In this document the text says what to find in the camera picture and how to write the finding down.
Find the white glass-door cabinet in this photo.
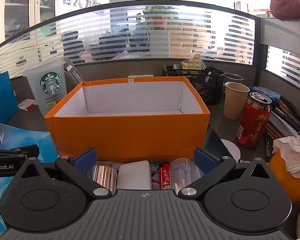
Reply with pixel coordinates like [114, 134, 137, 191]
[0, 0, 60, 41]

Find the shiny metal cylinder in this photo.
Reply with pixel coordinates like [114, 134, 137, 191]
[87, 162, 119, 195]

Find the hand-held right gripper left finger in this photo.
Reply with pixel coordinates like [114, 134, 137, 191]
[14, 148, 113, 202]

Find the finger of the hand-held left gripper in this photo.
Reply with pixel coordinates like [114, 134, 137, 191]
[0, 144, 39, 159]

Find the orange cardboard box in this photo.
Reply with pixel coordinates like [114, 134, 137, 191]
[44, 76, 211, 163]

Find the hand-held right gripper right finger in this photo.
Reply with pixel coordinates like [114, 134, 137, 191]
[178, 148, 272, 201]

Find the small white box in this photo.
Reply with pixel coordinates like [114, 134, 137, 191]
[116, 160, 151, 190]

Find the yellow building block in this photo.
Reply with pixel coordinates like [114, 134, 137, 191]
[182, 54, 202, 70]

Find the green potted plant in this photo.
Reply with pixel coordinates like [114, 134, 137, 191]
[137, 6, 183, 31]

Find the beige paper cup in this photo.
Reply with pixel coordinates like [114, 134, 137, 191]
[224, 82, 250, 120]

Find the striped frosted glass partition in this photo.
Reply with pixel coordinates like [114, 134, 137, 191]
[0, 4, 258, 81]

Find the stack of dark books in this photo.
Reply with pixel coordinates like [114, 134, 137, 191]
[265, 96, 300, 140]

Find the red and white card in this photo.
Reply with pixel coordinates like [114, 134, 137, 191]
[17, 99, 38, 111]

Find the clear plastic container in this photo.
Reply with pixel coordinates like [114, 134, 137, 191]
[169, 157, 205, 193]

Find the striped glass side partition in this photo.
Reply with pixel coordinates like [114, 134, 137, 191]
[259, 17, 300, 94]

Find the red small packet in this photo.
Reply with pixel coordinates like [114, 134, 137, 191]
[159, 162, 171, 190]

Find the red drink can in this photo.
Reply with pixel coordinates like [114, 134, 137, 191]
[236, 92, 272, 148]

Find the crumpled white tissue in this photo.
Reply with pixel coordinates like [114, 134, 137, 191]
[272, 135, 300, 180]

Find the clear plastic cup green logo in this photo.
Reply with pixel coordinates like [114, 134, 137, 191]
[22, 57, 68, 117]

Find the black pen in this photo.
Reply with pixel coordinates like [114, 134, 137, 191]
[264, 132, 272, 164]

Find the white round coaster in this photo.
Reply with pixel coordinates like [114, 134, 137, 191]
[220, 139, 241, 163]

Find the blue snack packet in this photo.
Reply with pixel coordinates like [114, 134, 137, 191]
[249, 86, 282, 103]

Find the blue paper bag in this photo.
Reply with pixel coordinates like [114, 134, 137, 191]
[0, 70, 19, 125]

